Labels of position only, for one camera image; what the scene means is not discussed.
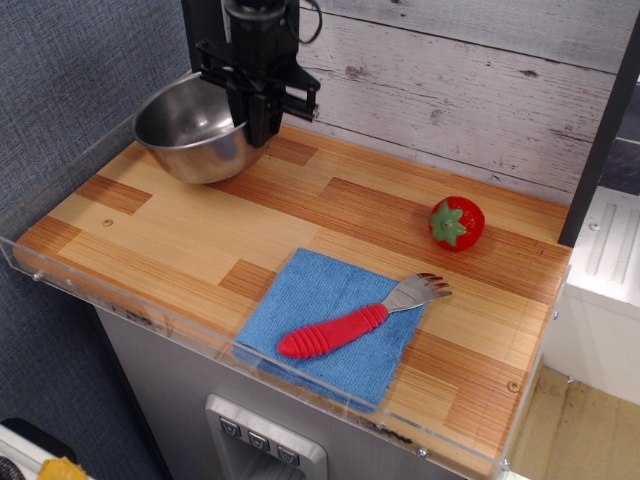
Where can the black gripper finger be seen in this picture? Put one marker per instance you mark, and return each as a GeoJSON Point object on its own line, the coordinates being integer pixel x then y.
{"type": "Point", "coordinates": [238, 105]}
{"type": "Point", "coordinates": [264, 118]}

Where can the clear acrylic table guard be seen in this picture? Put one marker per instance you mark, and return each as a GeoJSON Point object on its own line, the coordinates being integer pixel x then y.
{"type": "Point", "coordinates": [316, 229]}

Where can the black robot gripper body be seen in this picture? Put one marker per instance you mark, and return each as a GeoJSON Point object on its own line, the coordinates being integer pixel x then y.
{"type": "Point", "coordinates": [261, 55]}

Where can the black vertical post left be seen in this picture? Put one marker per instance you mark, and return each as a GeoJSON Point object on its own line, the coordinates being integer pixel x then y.
{"type": "Point", "coordinates": [203, 20]}

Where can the grey cabinet with buttons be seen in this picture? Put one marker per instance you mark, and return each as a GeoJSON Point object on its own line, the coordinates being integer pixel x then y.
{"type": "Point", "coordinates": [172, 384]}

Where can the black vertical post right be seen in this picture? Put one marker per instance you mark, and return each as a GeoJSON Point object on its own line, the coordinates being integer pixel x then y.
{"type": "Point", "coordinates": [611, 120]}

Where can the black vertical post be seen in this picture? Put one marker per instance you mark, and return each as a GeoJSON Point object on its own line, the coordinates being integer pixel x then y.
{"type": "Point", "coordinates": [203, 20]}
{"type": "Point", "coordinates": [611, 120]}

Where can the red toy strawberry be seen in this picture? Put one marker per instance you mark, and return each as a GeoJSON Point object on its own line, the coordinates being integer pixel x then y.
{"type": "Point", "coordinates": [456, 223]}

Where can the silver metal pot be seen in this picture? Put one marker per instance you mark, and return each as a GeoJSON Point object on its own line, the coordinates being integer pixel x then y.
{"type": "Point", "coordinates": [188, 128]}

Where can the red handled metal fork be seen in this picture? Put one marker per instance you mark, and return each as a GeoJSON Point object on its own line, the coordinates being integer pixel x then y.
{"type": "Point", "coordinates": [319, 339]}

